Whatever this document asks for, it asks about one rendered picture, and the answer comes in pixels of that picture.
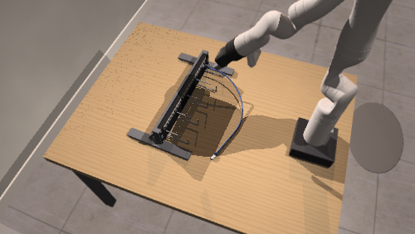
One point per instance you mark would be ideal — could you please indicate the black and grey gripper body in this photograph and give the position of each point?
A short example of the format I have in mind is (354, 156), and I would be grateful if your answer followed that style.
(235, 50)

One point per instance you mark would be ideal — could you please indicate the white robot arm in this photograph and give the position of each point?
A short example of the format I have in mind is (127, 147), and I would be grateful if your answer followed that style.
(354, 45)

